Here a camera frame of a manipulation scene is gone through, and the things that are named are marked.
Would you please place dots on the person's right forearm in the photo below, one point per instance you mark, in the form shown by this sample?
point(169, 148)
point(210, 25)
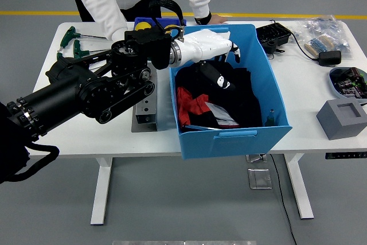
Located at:
point(111, 24)

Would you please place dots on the pale blue oval plate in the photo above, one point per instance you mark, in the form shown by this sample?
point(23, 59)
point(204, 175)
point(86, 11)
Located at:
point(334, 90)

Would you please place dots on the black round socket part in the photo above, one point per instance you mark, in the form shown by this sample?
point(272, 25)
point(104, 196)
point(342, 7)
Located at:
point(271, 46)

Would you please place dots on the large blue folding box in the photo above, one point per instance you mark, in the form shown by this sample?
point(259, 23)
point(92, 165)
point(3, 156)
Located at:
point(238, 141)

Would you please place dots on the white table leg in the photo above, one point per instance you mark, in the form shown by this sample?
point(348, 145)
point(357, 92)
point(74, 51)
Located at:
point(299, 187)
point(100, 193)

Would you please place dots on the small dark blue bin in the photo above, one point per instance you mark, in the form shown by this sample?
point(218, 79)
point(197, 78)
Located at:
point(172, 22)

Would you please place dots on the person's left hand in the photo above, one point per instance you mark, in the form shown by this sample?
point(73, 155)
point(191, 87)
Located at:
point(216, 19)

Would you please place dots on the grey metal tool stand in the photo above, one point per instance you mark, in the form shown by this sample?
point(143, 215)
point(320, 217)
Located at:
point(146, 110)

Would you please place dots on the person's left forearm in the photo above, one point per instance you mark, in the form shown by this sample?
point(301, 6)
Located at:
point(200, 4)

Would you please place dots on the black power adapter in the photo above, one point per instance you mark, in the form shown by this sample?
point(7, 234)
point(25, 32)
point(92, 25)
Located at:
point(329, 58)

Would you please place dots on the small metal floor plate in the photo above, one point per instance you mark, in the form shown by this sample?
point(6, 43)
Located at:
point(255, 158)

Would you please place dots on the black table control panel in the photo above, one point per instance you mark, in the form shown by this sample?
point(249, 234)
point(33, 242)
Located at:
point(345, 155)

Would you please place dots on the beige resistor tape roll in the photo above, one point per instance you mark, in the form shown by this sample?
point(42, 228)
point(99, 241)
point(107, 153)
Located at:
point(318, 46)

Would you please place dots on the black cloth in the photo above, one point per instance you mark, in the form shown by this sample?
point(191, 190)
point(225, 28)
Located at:
point(243, 98)

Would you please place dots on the red cloth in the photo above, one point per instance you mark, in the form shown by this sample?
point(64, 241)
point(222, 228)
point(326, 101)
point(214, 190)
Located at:
point(186, 107)

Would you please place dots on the grey block with square recess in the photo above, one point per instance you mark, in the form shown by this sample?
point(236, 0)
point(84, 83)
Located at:
point(338, 127)

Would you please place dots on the clear bags of components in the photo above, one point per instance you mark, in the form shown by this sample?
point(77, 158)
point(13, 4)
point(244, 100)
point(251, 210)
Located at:
point(324, 27)

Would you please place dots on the yellow tape measure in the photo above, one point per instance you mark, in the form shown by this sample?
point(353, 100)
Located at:
point(171, 27)

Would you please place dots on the dark electronic parts pile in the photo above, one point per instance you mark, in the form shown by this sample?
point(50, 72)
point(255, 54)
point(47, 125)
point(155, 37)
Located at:
point(349, 83)

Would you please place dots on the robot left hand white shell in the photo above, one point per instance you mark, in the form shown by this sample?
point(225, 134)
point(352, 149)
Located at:
point(203, 45)

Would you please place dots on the black plastic tray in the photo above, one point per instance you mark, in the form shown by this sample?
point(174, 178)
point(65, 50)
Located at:
point(272, 34)

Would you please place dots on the yellow ball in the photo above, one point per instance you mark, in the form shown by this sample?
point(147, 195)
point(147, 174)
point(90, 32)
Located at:
point(142, 25)

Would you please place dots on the grey white fabric piece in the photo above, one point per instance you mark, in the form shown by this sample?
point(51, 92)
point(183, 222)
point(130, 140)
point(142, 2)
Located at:
point(222, 114)

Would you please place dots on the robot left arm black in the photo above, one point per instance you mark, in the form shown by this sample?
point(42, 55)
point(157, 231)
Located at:
point(57, 93)

